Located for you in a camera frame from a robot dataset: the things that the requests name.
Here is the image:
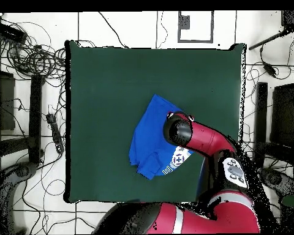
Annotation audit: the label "blue printed shirt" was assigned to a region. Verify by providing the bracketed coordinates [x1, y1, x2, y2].
[128, 94, 195, 181]

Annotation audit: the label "dark flat panel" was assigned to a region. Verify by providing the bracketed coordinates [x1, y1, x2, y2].
[269, 82, 294, 149]
[0, 69, 16, 132]

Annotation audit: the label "dark green table cloth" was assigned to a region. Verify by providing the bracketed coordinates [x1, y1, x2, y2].
[63, 39, 247, 205]

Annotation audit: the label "black power strip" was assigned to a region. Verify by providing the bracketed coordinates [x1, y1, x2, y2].
[45, 113, 65, 154]

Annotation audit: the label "black upright bar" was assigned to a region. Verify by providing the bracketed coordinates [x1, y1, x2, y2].
[28, 74, 43, 164]
[253, 81, 268, 170]

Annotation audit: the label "small grey square plate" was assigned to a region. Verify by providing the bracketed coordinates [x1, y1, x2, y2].
[179, 15, 191, 30]

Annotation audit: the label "black round stand base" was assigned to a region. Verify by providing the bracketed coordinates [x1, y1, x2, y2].
[257, 167, 294, 196]
[14, 162, 38, 179]

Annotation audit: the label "black power adapter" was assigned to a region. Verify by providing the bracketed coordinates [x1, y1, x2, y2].
[262, 62, 278, 77]

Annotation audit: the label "black slanted rod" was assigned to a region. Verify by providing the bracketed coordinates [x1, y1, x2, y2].
[248, 28, 288, 51]

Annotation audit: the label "black electronics box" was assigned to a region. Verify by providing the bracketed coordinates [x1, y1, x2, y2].
[0, 21, 28, 45]

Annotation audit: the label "black corner equipment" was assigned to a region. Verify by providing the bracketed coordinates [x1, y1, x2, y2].
[281, 10, 294, 31]

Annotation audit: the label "grey rectangular floor frame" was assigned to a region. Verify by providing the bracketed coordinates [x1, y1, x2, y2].
[178, 10, 214, 44]

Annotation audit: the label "tangled black cables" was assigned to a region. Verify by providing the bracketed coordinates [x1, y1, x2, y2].
[0, 14, 67, 86]

